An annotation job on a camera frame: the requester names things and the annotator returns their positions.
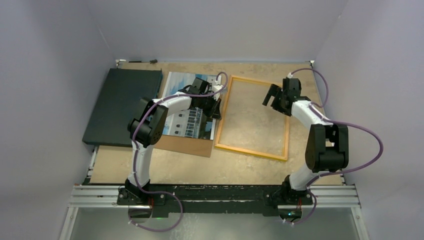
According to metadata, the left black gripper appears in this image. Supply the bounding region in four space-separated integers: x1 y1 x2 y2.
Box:
198 94 222 121

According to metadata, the building and sky photo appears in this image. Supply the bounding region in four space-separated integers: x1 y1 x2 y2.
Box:
162 72 216 140

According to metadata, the yellow picture frame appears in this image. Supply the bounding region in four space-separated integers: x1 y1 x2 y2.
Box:
214 75 290 162

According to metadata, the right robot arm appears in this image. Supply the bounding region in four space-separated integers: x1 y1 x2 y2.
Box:
262 77 349 204

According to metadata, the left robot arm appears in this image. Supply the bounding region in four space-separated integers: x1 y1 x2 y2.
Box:
124 78 228 205

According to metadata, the brown backing board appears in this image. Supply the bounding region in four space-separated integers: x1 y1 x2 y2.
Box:
155 135 214 158

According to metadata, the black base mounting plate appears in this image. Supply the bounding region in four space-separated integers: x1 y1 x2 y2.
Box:
117 183 313 218

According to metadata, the dark blue flat box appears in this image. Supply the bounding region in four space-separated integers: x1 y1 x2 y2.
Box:
82 68 163 147

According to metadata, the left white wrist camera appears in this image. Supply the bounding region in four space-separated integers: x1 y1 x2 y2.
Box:
211 75 223 101

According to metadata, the aluminium rail frame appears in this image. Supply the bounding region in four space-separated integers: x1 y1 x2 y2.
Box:
59 185 370 240

